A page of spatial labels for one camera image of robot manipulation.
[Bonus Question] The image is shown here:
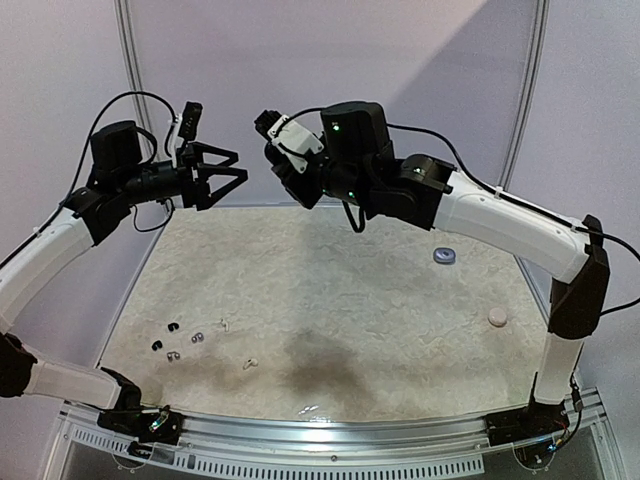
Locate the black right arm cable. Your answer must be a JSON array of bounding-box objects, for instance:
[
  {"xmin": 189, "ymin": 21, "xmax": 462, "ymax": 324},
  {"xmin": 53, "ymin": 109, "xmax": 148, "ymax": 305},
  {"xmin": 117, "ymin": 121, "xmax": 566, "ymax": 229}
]
[{"xmin": 284, "ymin": 107, "xmax": 640, "ymax": 317}]

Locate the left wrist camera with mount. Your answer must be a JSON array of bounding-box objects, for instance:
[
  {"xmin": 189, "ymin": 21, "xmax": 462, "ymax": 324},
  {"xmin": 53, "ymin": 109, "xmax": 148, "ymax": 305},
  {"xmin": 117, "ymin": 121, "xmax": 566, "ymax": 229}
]
[{"xmin": 164, "ymin": 101, "xmax": 203, "ymax": 162}]

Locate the aluminium corner post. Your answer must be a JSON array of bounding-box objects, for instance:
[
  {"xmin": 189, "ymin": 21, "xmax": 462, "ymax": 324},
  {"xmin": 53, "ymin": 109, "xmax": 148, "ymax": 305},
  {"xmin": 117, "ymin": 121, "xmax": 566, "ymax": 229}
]
[
  {"xmin": 114, "ymin": 0, "xmax": 153, "ymax": 132},
  {"xmin": 498, "ymin": 0, "xmax": 549, "ymax": 190}
]

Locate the aluminium left corner post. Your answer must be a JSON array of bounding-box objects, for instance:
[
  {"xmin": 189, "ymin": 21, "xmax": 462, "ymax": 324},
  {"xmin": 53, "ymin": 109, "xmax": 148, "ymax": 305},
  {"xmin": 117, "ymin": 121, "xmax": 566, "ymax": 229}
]
[{"xmin": 114, "ymin": 0, "xmax": 153, "ymax": 132}]

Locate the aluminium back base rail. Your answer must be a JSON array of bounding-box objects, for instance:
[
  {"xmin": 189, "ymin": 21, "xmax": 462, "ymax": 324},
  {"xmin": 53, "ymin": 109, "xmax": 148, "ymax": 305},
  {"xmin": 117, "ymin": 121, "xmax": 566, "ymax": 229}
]
[{"xmin": 173, "ymin": 197, "xmax": 300, "ymax": 210}]

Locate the white stem earbud lower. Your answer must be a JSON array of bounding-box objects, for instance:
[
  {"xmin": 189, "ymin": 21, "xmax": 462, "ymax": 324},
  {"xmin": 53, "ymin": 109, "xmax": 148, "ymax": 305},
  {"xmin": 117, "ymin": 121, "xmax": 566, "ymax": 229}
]
[{"xmin": 243, "ymin": 358, "xmax": 259, "ymax": 370}]

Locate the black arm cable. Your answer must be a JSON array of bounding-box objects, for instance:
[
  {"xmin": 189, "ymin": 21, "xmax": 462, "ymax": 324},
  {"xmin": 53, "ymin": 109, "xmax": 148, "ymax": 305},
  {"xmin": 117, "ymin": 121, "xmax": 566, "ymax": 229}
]
[
  {"xmin": 59, "ymin": 92, "xmax": 181, "ymax": 234},
  {"xmin": 284, "ymin": 107, "xmax": 640, "ymax": 317}
]

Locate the perforated white front panel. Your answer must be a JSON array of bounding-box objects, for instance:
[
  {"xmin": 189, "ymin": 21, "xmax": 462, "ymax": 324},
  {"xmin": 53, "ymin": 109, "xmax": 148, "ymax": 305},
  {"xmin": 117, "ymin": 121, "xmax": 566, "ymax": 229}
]
[{"xmin": 60, "ymin": 426, "xmax": 486, "ymax": 479}]

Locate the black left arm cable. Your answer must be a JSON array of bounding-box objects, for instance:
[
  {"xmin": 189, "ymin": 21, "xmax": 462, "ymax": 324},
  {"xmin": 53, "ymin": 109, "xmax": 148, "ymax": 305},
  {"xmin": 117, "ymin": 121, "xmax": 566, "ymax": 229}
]
[{"xmin": 59, "ymin": 92, "xmax": 181, "ymax": 234}]

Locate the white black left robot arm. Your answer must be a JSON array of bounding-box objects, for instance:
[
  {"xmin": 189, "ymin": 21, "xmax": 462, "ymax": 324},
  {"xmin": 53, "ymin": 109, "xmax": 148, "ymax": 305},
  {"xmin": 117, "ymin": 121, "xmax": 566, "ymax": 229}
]
[{"xmin": 1, "ymin": 120, "xmax": 248, "ymax": 434}]

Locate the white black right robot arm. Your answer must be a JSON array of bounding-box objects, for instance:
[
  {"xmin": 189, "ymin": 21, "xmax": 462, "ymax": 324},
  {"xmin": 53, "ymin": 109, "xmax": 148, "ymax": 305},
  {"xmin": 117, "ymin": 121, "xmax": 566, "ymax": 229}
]
[{"xmin": 255, "ymin": 101, "xmax": 610, "ymax": 436}]

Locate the blue-grey oval charging case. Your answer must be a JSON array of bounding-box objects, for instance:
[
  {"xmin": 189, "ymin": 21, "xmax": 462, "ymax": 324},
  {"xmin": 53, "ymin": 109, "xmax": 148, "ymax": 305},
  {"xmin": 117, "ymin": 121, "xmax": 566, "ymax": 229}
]
[{"xmin": 433, "ymin": 247, "xmax": 456, "ymax": 265}]

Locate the pink round charging case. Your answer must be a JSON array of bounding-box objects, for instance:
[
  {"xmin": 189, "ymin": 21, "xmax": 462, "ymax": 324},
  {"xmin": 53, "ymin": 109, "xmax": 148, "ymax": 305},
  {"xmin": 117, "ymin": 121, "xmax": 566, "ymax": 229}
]
[{"xmin": 487, "ymin": 307, "xmax": 508, "ymax": 328}]

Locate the purple silver earbud upper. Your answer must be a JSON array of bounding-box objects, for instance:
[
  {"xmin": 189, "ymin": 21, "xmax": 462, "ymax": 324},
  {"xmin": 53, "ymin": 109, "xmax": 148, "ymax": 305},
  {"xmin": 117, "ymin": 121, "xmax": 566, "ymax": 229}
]
[{"xmin": 191, "ymin": 332, "xmax": 204, "ymax": 344}]

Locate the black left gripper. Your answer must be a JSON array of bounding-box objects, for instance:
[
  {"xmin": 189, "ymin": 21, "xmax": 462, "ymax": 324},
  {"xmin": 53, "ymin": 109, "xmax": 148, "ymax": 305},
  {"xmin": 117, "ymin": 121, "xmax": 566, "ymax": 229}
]
[{"xmin": 117, "ymin": 141, "xmax": 248, "ymax": 208}]

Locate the aluminium right corner post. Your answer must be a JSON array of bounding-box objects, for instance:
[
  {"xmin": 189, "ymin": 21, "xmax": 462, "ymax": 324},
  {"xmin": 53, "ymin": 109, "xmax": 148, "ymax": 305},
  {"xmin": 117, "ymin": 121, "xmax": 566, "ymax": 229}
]
[{"xmin": 498, "ymin": 0, "xmax": 549, "ymax": 190}]

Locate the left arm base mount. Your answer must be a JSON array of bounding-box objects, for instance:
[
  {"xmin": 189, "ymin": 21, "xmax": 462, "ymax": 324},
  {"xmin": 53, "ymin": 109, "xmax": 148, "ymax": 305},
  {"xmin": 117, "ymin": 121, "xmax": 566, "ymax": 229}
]
[{"xmin": 97, "ymin": 405, "xmax": 186, "ymax": 445}]

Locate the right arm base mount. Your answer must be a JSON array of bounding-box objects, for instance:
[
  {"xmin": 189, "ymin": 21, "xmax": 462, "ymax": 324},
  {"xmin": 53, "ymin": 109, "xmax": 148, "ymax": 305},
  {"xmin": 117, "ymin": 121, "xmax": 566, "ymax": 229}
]
[{"xmin": 484, "ymin": 399, "xmax": 578, "ymax": 449}]

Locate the aluminium front rail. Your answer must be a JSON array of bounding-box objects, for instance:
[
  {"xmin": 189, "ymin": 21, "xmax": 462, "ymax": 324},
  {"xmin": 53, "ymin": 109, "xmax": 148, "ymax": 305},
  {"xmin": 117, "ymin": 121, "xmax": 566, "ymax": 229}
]
[{"xmin": 45, "ymin": 388, "xmax": 624, "ymax": 479}]

